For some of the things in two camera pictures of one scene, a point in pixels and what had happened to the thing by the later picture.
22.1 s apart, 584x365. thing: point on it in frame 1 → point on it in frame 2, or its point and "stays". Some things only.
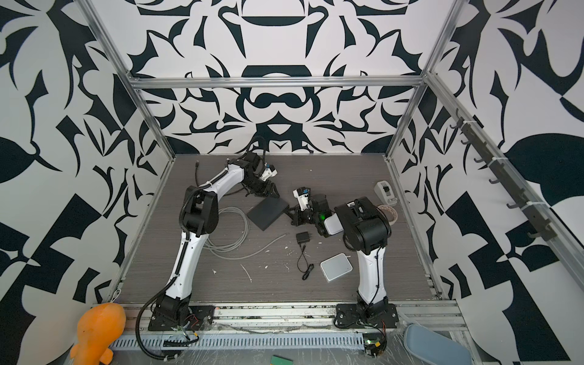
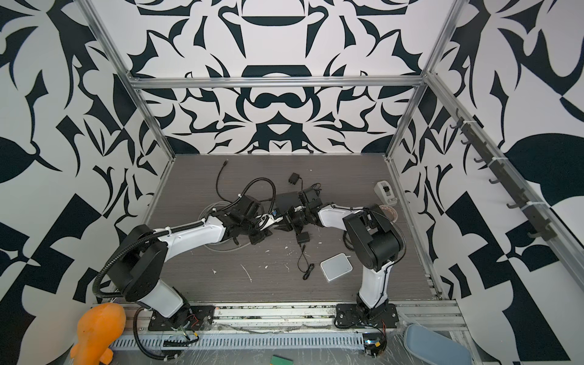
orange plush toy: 99,328 stays
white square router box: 336,267 stays
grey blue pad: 431,349 stays
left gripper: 271,192 → 261,236
